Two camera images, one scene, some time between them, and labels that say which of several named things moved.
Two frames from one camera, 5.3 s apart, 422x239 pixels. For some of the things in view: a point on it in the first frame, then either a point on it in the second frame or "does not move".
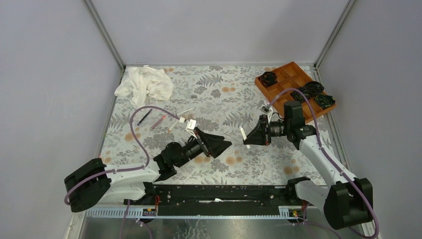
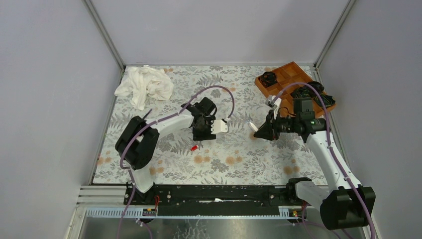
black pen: x=145 y=117 does not move
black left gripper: x=212 y=145 to x=206 y=135
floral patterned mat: x=222 y=99 does not move
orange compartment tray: x=291 y=76 does not move
